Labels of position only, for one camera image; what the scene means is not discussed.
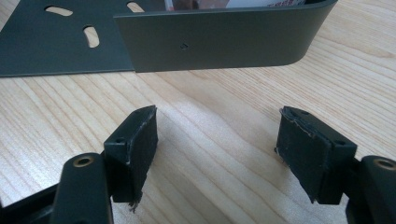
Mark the black metal corner shelf rack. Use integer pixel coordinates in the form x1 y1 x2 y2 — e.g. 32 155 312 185
0 0 339 77

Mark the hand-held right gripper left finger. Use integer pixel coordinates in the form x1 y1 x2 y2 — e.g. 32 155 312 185
103 105 159 213

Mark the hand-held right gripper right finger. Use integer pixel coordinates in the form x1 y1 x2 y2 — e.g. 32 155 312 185
275 105 359 205

